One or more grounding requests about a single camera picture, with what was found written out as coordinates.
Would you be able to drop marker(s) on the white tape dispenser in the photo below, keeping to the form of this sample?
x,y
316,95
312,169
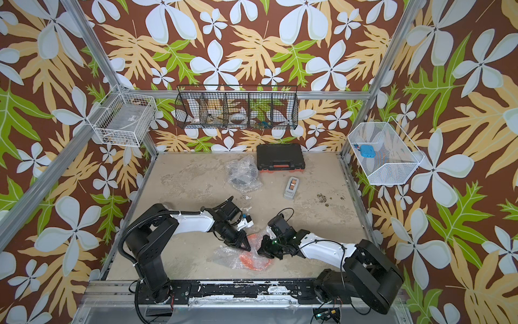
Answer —
x,y
291,188

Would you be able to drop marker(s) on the orange plate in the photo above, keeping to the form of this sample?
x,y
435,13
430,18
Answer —
x,y
252,260

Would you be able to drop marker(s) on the white wire basket right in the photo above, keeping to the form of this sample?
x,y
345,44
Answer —
x,y
397,156

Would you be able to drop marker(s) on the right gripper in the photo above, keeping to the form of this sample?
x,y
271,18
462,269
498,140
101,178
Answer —
x,y
264,249

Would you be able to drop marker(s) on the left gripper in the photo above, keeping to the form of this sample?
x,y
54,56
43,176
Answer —
x,y
240,239

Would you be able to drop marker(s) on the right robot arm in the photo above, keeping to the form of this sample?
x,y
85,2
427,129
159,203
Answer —
x,y
362,270

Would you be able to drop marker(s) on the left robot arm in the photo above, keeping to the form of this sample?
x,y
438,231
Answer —
x,y
144,240

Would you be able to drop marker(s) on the white wire basket left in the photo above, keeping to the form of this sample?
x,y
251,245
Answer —
x,y
123,118

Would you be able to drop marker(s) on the black plastic case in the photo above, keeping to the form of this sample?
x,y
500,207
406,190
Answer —
x,y
280,157

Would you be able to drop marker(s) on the white wire basket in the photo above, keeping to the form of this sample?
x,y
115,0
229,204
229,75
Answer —
x,y
397,156
123,118

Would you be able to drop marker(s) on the clear bubble wrap sheet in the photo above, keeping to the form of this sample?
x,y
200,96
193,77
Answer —
x,y
244,166

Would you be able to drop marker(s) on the black wire basket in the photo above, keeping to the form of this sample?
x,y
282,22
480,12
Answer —
x,y
264,107

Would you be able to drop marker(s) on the blue object in basket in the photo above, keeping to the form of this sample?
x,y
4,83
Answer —
x,y
367,151

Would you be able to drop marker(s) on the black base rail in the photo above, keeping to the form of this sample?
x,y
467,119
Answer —
x,y
306,291

